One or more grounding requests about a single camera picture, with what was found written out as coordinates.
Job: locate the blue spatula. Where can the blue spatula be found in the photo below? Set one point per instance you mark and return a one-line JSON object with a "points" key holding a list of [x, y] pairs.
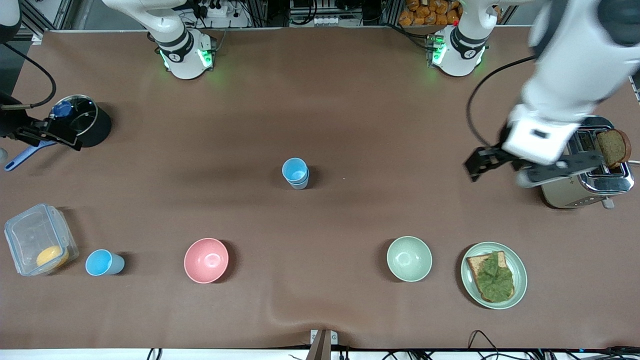
{"points": [[22, 157]]}

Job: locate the green lettuce leaf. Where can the green lettuce leaf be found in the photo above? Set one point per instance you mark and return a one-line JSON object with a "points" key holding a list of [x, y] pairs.
{"points": [[495, 280]]}

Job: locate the narrow white power strip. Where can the narrow white power strip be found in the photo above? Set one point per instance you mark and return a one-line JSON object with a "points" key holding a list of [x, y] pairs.
{"points": [[326, 20]]}

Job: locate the black pot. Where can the black pot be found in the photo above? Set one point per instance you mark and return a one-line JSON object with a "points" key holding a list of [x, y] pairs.
{"points": [[97, 132]]}

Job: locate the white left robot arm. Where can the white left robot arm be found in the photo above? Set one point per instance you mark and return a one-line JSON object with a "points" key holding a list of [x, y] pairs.
{"points": [[565, 60]]}

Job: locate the toast slice under lettuce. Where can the toast slice under lettuce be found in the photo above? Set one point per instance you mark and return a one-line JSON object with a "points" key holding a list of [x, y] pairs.
{"points": [[475, 265]]}

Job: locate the yellow round food piece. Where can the yellow round food piece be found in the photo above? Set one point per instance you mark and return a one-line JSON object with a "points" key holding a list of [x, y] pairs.
{"points": [[52, 256]]}

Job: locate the pink bowl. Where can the pink bowl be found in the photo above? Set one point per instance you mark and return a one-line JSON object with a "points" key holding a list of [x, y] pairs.
{"points": [[206, 260]]}

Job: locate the blue cup holding tissue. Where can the blue cup holding tissue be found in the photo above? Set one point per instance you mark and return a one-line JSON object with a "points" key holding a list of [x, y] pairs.
{"points": [[300, 185]]}

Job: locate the bag of orange snacks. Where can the bag of orange snacks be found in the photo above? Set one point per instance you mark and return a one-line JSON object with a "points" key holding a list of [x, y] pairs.
{"points": [[430, 12]]}

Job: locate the dark brown bread slice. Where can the dark brown bread slice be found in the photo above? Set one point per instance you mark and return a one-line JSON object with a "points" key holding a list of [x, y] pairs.
{"points": [[614, 148]]}

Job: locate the clear plastic container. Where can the clear plastic container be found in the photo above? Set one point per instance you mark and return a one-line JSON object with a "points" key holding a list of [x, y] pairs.
{"points": [[30, 235]]}

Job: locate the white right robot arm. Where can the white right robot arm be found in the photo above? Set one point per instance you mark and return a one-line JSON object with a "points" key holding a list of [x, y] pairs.
{"points": [[182, 55]]}

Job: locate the glass lid with blue knob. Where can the glass lid with blue knob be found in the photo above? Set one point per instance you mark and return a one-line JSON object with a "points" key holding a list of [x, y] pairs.
{"points": [[75, 112]]}

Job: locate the pale green plate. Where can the pale green plate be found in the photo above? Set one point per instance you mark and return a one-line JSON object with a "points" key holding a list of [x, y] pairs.
{"points": [[520, 270]]}

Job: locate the brown table cloth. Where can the brown table cloth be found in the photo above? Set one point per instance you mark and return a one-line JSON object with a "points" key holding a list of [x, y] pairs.
{"points": [[320, 100]]}

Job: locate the pale green bowl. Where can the pale green bowl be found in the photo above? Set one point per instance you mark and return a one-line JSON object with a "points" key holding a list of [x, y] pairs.
{"points": [[409, 259]]}

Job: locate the cream and chrome toaster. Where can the cream and chrome toaster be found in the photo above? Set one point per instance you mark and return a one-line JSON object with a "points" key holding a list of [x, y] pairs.
{"points": [[575, 197]]}

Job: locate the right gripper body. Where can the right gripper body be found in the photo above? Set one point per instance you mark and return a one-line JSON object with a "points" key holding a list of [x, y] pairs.
{"points": [[11, 124]]}

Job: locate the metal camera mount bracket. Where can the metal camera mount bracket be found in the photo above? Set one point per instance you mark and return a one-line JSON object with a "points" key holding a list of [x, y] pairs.
{"points": [[322, 345]]}

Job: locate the white power strip with plugs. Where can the white power strip with plugs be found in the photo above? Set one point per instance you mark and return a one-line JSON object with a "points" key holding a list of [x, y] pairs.
{"points": [[215, 10]]}

